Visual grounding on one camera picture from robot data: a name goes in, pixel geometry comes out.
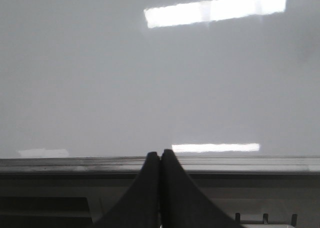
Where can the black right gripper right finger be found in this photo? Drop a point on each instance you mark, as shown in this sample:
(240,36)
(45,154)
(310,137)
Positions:
(183,205)

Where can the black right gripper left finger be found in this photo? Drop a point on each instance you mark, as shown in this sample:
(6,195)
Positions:
(138,207)

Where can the white whiteboard with aluminium frame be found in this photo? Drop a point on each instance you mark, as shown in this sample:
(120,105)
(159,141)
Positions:
(94,85)

